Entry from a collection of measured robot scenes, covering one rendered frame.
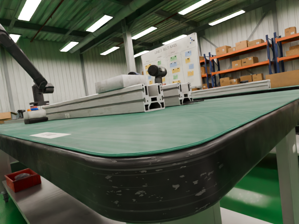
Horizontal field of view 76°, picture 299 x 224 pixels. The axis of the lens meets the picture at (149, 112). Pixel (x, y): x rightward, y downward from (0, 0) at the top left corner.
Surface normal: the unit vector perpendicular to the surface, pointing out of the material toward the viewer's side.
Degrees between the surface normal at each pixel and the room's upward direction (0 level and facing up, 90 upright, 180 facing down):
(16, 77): 90
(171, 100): 90
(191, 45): 90
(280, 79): 89
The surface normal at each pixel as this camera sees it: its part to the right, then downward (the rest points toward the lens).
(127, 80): 0.74, -0.07
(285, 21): -0.71, 0.13
